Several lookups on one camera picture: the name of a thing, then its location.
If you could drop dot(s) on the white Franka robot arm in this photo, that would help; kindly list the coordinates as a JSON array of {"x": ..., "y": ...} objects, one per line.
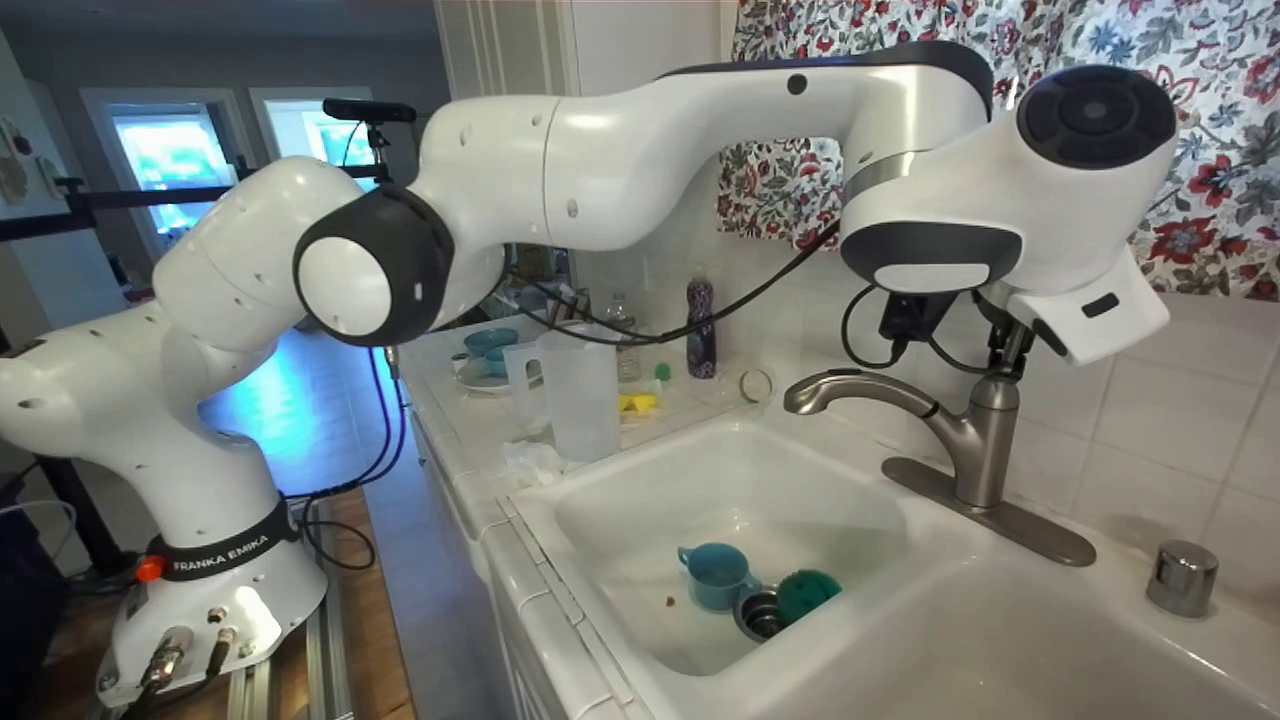
[{"x": 955, "y": 184}]

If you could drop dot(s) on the yellow sponge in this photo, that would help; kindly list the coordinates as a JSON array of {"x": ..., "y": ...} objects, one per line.
[{"x": 636, "y": 406}]

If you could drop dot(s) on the clear plastic measuring pitcher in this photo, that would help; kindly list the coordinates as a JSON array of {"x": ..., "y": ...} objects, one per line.
[{"x": 583, "y": 396}]

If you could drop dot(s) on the dark floral soap bottle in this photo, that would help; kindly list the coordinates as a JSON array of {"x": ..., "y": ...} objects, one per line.
[{"x": 700, "y": 331}]

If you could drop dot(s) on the teal measuring cup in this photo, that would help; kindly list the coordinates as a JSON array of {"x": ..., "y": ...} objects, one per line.
[{"x": 716, "y": 572}]

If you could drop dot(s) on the white double kitchen sink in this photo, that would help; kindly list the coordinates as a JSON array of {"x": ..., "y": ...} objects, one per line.
[{"x": 930, "y": 621}]

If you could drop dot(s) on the metal sink drain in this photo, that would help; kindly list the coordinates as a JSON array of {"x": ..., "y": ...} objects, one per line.
[{"x": 762, "y": 614}]

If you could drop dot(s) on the brushed metal sink faucet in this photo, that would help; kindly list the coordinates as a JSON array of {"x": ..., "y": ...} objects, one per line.
[{"x": 974, "y": 443}]

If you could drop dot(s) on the chrome soap dispenser cap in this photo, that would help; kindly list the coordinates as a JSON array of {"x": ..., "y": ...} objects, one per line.
[{"x": 1180, "y": 576}]

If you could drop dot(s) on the floral patterned curtain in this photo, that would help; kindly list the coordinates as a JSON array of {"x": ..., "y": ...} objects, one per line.
[{"x": 1085, "y": 71}]

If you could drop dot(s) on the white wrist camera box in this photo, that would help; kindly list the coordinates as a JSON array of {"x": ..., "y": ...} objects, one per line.
[{"x": 1097, "y": 316}]

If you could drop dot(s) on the white window frame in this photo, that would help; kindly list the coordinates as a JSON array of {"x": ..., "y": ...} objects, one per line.
[{"x": 178, "y": 149}]

